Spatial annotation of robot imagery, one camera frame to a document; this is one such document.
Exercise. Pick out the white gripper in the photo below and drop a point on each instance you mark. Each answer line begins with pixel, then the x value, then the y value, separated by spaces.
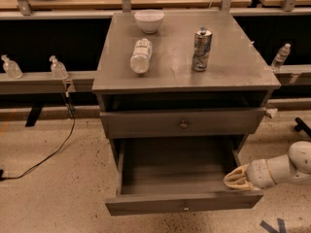
pixel 258 174

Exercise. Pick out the grey drawer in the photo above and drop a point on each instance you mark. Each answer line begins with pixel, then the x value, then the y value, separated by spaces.
pixel 175 175
pixel 178 123

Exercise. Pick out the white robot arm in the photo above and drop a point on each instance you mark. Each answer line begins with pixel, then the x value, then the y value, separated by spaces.
pixel 293 167

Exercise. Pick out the grey top drawer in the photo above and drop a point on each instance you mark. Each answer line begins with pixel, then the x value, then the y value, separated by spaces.
pixel 178 123

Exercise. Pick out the grey drawer cabinet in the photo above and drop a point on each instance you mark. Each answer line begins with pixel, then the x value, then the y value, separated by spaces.
pixel 236 75

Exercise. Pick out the black chair base leg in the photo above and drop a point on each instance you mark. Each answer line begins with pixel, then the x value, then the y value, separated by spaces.
pixel 302 126

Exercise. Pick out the silver patterned drink can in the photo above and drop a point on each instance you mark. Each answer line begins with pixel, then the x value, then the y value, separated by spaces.
pixel 202 46

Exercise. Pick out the lying clear plastic bottle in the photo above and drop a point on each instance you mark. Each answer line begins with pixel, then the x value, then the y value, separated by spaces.
pixel 141 57

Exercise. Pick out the white bowl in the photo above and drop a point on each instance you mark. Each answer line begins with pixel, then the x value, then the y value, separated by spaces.
pixel 149 21

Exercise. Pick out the clear pump bottle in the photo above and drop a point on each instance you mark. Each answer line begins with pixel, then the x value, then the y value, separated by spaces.
pixel 11 67
pixel 58 69

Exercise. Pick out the far left clear pump bottle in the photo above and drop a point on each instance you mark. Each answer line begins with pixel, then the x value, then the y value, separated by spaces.
pixel 11 67

